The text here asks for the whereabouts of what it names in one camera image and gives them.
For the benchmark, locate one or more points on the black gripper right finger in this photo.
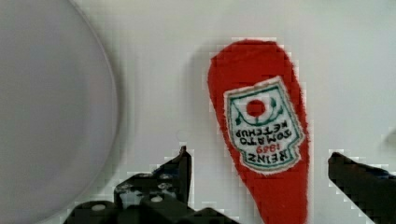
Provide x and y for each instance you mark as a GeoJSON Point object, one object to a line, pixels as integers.
{"type": "Point", "coordinates": [372, 189]}

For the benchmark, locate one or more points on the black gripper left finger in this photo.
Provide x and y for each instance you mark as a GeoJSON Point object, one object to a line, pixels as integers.
{"type": "Point", "coordinates": [159, 197]}

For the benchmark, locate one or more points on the red plush ketchup bottle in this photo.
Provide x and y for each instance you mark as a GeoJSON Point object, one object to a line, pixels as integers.
{"type": "Point", "coordinates": [260, 111]}

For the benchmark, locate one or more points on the lavender round plate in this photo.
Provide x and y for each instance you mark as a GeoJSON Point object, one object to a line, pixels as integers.
{"type": "Point", "coordinates": [58, 110]}

